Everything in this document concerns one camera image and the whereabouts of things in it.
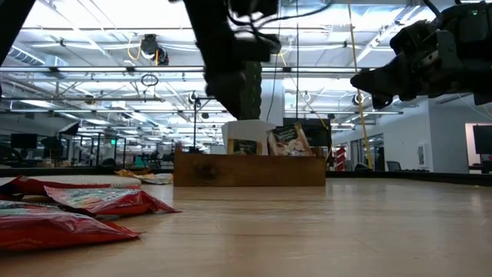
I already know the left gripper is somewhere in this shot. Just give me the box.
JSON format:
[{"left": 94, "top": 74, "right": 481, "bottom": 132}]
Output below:
[{"left": 204, "top": 63, "right": 251, "bottom": 120}]

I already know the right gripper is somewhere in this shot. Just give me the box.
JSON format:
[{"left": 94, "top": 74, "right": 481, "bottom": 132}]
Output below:
[{"left": 351, "top": 52, "right": 477, "bottom": 110}]

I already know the orange mango tea packet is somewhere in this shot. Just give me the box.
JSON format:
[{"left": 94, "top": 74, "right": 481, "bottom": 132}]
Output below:
[
  {"left": 114, "top": 168, "right": 175, "bottom": 185},
  {"left": 226, "top": 138, "right": 264, "bottom": 156}
]

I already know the brown tea packet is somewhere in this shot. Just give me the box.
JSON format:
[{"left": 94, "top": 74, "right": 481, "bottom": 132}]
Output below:
[{"left": 266, "top": 122, "right": 315, "bottom": 157}]

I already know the wooden compartment tea box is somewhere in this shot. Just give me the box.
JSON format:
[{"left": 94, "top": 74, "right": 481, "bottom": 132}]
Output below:
[{"left": 173, "top": 144, "right": 327, "bottom": 188}]

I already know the red tea packet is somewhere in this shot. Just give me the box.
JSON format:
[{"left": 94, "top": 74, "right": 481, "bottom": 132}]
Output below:
[
  {"left": 0, "top": 175, "right": 143, "bottom": 198},
  {"left": 45, "top": 183, "right": 181, "bottom": 217},
  {"left": 0, "top": 202, "right": 142, "bottom": 253}
]

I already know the red equipment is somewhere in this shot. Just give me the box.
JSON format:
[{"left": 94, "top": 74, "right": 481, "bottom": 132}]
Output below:
[{"left": 335, "top": 145, "right": 347, "bottom": 172}]

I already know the grey ceiling pipe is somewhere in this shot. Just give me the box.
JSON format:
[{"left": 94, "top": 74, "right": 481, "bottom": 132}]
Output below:
[{"left": 0, "top": 95, "right": 166, "bottom": 103}]

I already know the long ceiling light bar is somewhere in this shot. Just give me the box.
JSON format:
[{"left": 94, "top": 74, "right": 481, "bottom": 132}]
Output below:
[{"left": 0, "top": 65, "right": 372, "bottom": 75}]

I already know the round pale plate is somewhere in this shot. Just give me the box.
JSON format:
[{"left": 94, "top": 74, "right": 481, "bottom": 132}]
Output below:
[{"left": 0, "top": 175, "right": 142, "bottom": 189}]

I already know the black monitor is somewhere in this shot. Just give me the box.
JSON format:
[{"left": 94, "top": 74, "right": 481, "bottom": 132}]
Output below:
[{"left": 10, "top": 133, "right": 38, "bottom": 151}]

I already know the black camera stand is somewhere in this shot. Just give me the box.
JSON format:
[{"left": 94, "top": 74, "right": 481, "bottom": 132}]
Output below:
[{"left": 191, "top": 92, "right": 216, "bottom": 153}]

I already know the yellow hanging cable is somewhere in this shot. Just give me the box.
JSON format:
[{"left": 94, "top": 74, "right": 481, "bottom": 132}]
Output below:
[{"left": 347, "top": 0, "right": 374, "bottom": 171}]

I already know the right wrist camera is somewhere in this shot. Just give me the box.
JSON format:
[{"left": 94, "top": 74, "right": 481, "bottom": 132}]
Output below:
[{"left": 389, "top": 18, "right": 464, "bottom": 72}]

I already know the black wall screen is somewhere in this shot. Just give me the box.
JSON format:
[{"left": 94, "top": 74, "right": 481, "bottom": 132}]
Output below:
[{"left": 472, "top": 124, "right": 492, "bottom": 155}]

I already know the black aluminium table frame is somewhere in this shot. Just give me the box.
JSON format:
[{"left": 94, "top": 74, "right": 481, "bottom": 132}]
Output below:
[{"left": 0, "top": 165, "right": 492, "bottom": 189}]

